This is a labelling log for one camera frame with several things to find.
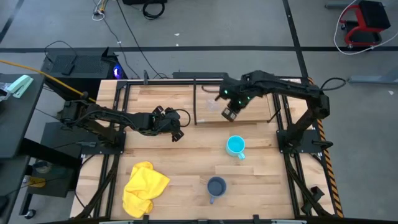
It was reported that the white floor cable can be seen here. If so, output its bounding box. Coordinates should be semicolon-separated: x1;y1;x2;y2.
333;0;398;56

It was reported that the turquoise mug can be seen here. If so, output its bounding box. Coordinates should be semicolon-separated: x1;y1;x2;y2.
225;134;246;161

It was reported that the black computer tower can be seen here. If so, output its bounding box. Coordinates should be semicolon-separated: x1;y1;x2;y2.
40;46;128;101

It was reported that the red rolling stool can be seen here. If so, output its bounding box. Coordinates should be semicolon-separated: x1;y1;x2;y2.
338;0;392;49

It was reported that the thick yellow cable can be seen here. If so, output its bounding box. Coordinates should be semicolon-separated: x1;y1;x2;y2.
0;58;97;103

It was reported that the black desk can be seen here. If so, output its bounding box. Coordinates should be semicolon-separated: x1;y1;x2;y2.
0;73;46;160

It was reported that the grey faceted mug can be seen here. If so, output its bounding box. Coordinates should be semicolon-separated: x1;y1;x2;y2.
206;175;228;205

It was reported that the clear glass cup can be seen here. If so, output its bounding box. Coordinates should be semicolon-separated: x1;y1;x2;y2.
206;99;221;113

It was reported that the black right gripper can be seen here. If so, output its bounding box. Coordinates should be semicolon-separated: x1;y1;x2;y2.
215;76;253;123

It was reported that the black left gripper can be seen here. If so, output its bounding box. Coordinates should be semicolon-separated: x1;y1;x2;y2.
148;105;185;143

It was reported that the yellow black hazard tape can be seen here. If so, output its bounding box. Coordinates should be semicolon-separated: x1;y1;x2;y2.
307;77;345;218

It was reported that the black coiled floor cable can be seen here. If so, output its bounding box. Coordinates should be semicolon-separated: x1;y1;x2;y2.
142;1;166;21

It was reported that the yellow cloth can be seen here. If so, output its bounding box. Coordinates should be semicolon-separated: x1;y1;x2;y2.
122;161;171;219

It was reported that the mint green stapler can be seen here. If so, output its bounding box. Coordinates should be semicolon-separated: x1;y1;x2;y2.
6;74;34;99

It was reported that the black table frame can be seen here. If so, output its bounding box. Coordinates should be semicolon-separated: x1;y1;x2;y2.
70;77;340;224

